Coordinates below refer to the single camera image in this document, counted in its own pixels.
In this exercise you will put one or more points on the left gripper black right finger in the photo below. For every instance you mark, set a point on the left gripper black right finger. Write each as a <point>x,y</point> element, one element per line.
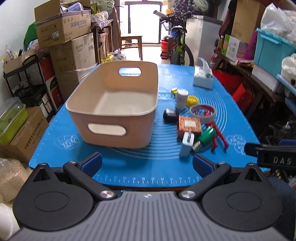
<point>211,174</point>

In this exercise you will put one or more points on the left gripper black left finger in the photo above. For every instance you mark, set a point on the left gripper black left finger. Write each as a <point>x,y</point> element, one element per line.
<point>81,173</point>

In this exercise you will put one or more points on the green cylinder bottle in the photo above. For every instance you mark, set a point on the green cylinder bottle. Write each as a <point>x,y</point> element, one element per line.
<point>204,138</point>

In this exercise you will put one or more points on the red ultraman figure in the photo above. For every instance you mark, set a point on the red ultraman figure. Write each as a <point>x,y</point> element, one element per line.
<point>218,134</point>

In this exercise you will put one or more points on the white power adapter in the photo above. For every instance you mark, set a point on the white power adapter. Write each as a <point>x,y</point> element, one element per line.
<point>187,143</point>

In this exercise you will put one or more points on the brown patterned small box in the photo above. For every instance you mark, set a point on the brown patterned small box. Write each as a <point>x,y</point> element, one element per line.
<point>188,124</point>

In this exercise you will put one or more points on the tape roll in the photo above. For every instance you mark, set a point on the tape roll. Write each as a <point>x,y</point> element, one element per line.
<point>205,113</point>

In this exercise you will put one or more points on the black earbuds case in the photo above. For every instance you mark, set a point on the black earbuds case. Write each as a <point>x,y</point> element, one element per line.
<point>171,115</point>

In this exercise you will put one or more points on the beige plastic storage bin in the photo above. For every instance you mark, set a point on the beige plastic storage bin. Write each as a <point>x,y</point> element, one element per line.
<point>114,106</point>

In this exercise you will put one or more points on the white cylinder jar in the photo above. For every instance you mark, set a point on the white cylinder jar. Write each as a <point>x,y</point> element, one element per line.
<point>181,98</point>

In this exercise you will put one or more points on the blue silicone table mat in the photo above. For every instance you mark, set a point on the blue silicone table mat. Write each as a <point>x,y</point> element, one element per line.
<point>158,164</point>

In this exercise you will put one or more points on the floor cardboard box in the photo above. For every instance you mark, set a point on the floor cardboard box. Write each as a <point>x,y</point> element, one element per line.
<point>27,138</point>

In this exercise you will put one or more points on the bag of grain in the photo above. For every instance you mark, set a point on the bag of grain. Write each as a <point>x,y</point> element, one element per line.
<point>13,177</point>

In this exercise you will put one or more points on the yellow plastic cap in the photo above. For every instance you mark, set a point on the yellow plastic cap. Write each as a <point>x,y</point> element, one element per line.
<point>191,101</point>

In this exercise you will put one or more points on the green clear-lid container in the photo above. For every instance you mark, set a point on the green clear-lid container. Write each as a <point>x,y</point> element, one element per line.
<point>13,116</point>

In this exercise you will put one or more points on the green lid white container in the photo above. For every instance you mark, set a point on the green lid white container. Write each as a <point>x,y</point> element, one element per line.
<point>8,223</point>

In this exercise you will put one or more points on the wrapped lower cardboard box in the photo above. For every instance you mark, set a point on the wrapped lower cardboard box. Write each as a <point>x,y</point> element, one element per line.
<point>69,80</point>

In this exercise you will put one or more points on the white tissue box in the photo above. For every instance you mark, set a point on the white tissue box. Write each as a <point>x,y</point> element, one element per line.
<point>203,76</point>

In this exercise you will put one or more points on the black metal shelf rack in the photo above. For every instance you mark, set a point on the black metal shelf rack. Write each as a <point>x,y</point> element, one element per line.
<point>28,84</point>

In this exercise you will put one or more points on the teal plastic storage crate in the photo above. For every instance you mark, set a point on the teal plastic storage crate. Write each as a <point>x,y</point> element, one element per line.
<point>270,51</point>

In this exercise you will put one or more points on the yellow oil jug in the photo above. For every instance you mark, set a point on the yellow oil jug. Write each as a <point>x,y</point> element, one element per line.
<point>110,57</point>

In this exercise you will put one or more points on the middle cardboard box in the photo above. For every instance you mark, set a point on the middle cardboard box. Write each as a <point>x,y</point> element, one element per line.
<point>73,55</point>

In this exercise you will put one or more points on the green white carton box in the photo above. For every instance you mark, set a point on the green white carton box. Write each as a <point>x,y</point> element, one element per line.
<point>230,47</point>

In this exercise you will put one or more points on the red bucket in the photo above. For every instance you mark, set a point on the red bucket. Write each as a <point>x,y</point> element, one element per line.
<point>164,50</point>

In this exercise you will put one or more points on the wooden chair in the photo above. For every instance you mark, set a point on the wooden chair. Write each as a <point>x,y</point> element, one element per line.
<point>127,42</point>

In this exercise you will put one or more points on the white freezer cabinet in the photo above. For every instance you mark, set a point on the white freezer cabinet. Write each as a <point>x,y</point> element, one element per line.
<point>202,32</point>

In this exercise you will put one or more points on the top cardboard box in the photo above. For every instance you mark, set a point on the top cardboard box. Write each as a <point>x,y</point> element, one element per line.
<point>58,22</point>

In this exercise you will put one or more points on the green black bicycle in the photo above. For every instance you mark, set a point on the green black bicycle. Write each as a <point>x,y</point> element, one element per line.
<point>178,51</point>

